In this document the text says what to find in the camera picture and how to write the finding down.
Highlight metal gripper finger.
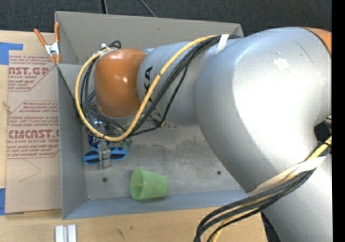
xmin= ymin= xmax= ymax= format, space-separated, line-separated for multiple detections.
xmin=97 ymin=142 xmax=105 ymax=170
xmin=104 ymin=143 xmax=112 ymax=169

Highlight grey metal bin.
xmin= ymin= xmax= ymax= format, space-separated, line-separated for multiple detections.
xmin=54 ymin=11 xmax=249 ymax=220

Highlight green plastic cup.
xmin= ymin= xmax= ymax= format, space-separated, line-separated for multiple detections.
xmin=129 ymin=168 xmax=169 ymax=201

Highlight blue sunglasses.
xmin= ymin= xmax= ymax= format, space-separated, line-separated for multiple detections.
xmin=82 ymin=146 xmax=129 ymax=166

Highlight brown cardboard board red print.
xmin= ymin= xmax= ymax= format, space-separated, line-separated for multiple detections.
xmin=0 ymin=30 xmax=63 ymax=215

